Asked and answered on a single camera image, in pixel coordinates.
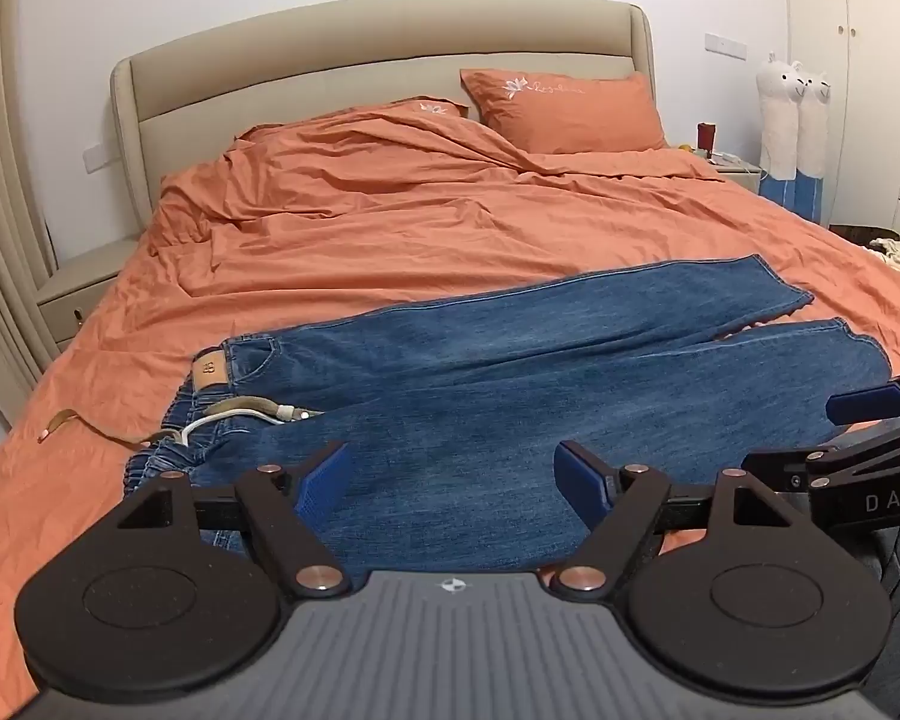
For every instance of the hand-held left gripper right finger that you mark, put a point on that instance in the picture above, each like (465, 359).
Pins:
(581, 484)

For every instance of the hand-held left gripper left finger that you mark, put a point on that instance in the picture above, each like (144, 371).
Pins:
(322, 487)

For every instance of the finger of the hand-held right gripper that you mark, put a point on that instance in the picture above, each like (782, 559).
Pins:
(832, 461)
(862, 403)

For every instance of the blue denim pants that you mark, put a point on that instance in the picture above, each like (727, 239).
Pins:
(457, 405)

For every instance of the beige fabric belt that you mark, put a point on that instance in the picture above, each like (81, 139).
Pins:
(251, 406)

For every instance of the small beige nightstand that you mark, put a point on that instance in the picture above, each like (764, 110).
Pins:
(739, 174)

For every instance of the white alpaca plush toy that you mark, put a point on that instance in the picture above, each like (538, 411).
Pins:
(778, 120)
(813, 135)

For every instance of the orange duvet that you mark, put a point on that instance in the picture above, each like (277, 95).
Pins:
(420, 225)

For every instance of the beige nightstand with drawer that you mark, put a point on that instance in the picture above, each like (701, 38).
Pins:
(82, 285)

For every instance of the cream wardrobe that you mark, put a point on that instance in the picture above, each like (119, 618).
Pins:
(862, 75)

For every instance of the large orange pillow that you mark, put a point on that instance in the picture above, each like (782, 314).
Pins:
(570, 109)

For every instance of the flat orange pillow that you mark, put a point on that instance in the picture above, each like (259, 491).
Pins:
(431, 108)

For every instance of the beige upholstered headboard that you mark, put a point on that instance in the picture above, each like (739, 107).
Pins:
(307, 67)

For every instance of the beige curtain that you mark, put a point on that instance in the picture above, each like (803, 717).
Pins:
(4, 202)

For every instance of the white wall switch plate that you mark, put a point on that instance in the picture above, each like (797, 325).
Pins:
(97, 160)
(725, 45)

